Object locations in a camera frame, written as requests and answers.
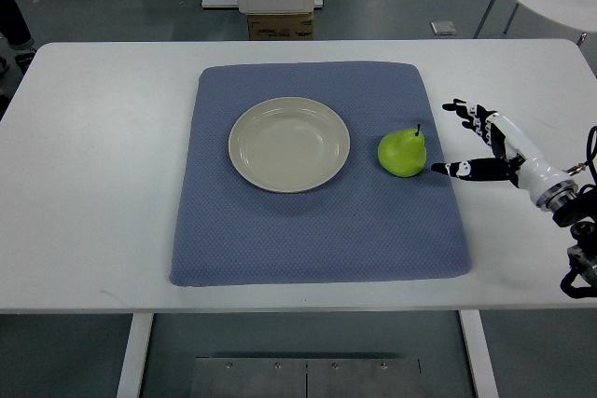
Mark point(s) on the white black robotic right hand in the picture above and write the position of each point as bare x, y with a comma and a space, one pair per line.
515, 158

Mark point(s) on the green pear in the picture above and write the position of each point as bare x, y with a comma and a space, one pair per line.
403, 152

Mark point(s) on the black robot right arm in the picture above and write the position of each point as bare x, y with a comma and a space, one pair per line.
577, 211

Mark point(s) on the small grey floor plate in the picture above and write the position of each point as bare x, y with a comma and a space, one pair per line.
443, 28

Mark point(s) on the beige round plate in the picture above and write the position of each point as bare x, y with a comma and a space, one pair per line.
289, 144

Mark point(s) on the white table right leg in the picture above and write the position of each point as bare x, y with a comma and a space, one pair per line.
479, 360

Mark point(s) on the white table leg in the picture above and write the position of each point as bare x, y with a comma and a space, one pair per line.
479, 360
134, 361

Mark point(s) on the cardboard box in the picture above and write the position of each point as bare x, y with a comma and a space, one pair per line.
281, 27

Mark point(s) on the white table left leg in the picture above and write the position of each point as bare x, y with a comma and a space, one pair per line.
134, 361

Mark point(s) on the person leg dark trousers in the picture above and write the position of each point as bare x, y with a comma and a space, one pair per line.
17, 34

